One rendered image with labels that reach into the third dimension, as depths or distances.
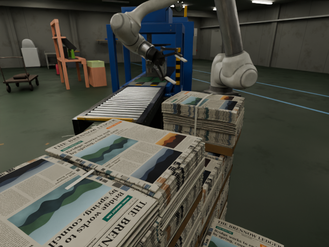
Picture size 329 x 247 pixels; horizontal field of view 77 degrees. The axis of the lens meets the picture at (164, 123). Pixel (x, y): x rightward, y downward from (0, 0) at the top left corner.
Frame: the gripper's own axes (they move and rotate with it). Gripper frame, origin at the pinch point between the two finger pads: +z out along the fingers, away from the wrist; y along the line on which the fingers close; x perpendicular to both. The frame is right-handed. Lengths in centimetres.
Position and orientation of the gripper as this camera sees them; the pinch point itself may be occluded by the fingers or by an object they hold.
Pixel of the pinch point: (178, 71)
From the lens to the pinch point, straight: 117.0
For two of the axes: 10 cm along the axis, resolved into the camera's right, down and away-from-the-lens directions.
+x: -4.9, 3.2, -8.1
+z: 7.8, 5.8, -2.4
